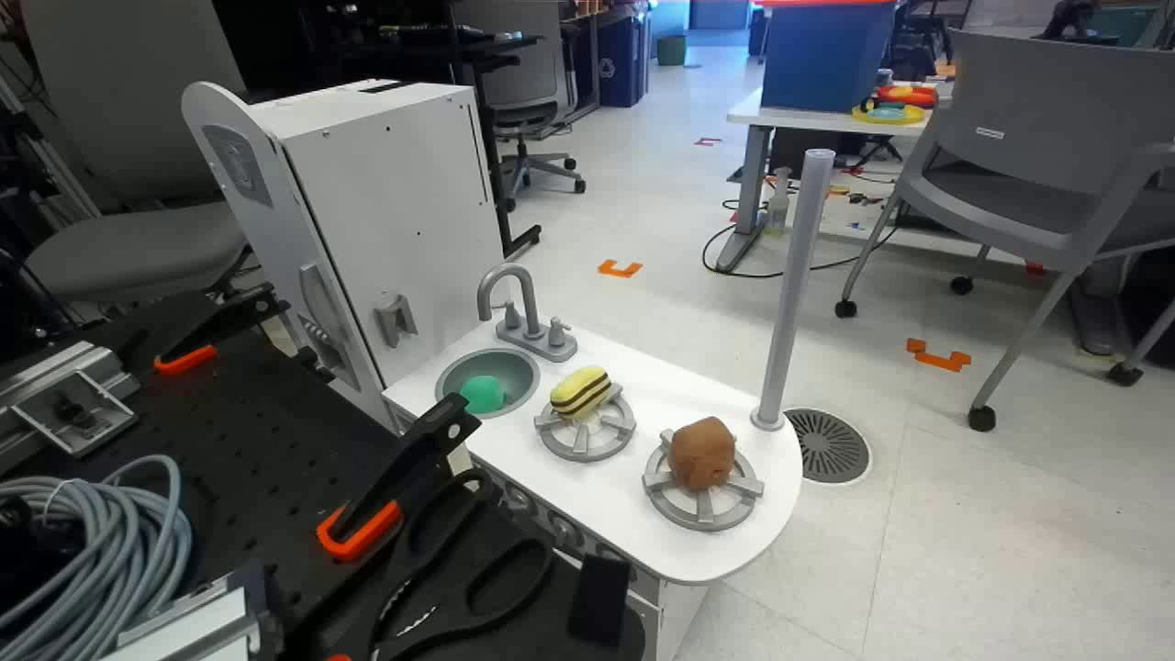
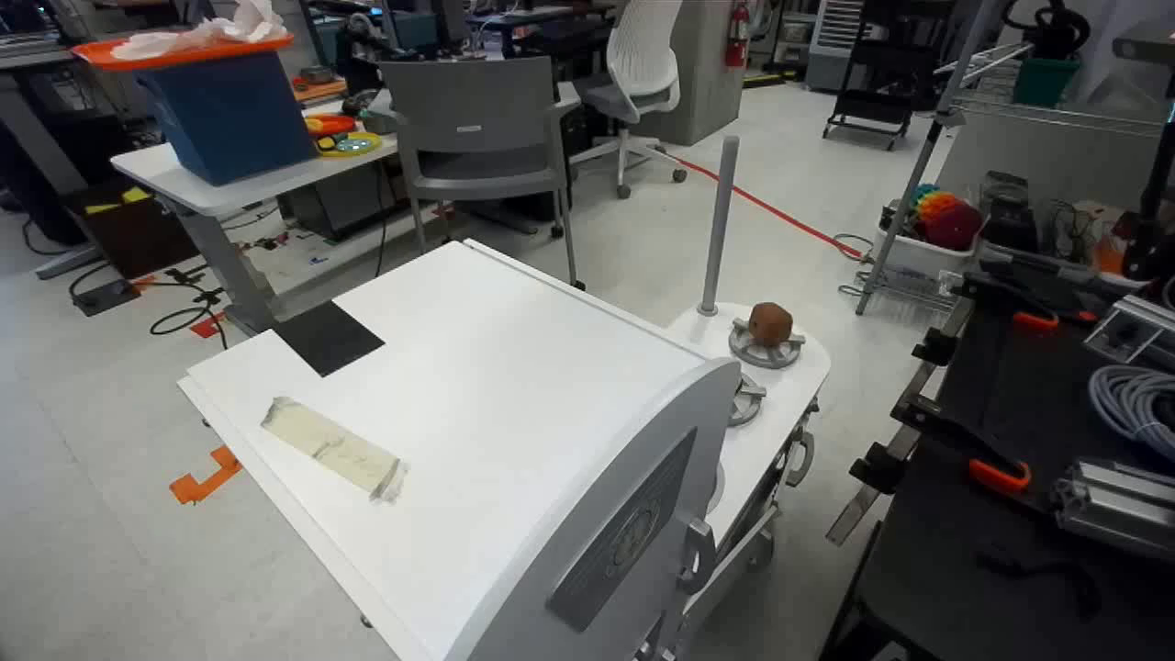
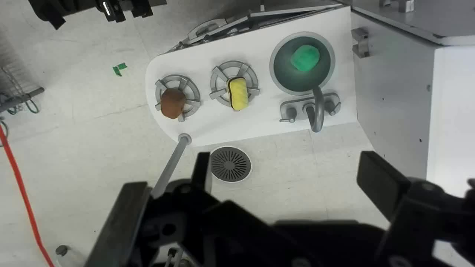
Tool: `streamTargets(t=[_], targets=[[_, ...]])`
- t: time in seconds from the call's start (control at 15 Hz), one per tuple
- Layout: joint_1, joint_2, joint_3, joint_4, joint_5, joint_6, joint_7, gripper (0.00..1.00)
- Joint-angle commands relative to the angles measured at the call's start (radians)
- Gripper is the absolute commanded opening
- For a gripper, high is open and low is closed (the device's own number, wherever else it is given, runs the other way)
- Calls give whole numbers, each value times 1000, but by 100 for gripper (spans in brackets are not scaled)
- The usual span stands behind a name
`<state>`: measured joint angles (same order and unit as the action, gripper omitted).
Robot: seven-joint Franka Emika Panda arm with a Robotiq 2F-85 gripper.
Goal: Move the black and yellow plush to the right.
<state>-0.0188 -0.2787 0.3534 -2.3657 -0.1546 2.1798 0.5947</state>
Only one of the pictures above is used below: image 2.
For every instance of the colourful plush ball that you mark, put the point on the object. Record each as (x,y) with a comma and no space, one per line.
(950,222)

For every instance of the white appliance cabinet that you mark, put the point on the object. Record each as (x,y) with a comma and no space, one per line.
(489,415)

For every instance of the grey upright pole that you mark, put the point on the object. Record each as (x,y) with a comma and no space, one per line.
(722,222)

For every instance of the brown ball toy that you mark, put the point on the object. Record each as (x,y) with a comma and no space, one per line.
(773,325)

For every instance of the white side cart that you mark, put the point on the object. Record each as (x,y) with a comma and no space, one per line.
(783,391)

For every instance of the grey chair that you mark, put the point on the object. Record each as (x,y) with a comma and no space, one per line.
(480,114)

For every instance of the black square patch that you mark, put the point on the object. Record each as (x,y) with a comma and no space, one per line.
(329,338)

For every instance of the white office chair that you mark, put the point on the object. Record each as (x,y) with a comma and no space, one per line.
(646,60)

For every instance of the yellow and orange toys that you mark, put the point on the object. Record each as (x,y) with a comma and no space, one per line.
(331,135)

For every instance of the red fire extinguisher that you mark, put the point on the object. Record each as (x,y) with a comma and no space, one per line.
(736,35)

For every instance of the white plastic bin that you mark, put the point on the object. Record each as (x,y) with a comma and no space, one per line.
(923,257)

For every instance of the metal tripod stand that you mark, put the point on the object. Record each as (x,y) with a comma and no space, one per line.
(906,197)

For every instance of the white desk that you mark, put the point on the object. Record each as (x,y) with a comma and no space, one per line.
(216,204)

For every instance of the black rolling cart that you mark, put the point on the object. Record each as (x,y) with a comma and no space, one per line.
(895,60)

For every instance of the blue storage bin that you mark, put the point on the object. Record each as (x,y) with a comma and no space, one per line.
(226,114)

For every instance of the glass jar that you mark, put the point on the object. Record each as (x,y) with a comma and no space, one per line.
(1009,208)

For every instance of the black work table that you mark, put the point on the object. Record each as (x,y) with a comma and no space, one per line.
(980,574)

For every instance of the white crumpled cloth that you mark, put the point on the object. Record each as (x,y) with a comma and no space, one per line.
(234,29)

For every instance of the black floor box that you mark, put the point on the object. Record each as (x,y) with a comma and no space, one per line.
(106,295)

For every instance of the teal container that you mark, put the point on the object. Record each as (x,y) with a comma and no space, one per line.
(1047,80)

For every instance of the orange bin lid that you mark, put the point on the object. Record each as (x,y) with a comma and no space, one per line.
(135,54)

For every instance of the white framed box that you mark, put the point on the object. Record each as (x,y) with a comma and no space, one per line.
(1133,333)

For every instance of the silver metal box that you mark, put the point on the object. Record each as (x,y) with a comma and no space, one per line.
(1121,500)

